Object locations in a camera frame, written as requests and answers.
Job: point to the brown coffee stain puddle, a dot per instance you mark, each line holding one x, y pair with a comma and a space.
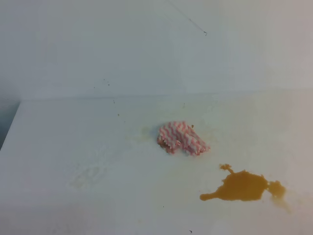
245, 186

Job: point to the pink white striped rag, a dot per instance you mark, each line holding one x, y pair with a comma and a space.
178, 135

